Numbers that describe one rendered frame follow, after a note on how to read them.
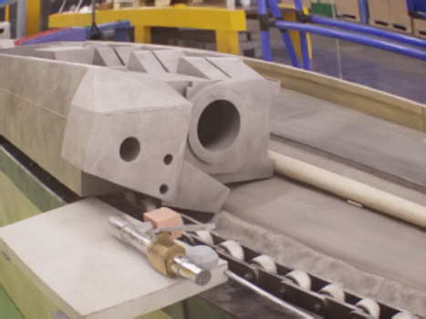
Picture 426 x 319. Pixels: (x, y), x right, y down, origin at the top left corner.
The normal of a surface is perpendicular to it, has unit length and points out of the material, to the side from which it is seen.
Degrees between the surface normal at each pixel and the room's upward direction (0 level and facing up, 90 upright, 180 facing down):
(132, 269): 0
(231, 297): 0
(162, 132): 90
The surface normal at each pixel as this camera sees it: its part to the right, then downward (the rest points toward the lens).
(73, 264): -0.06, -0.94
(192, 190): 0.60, 0.23
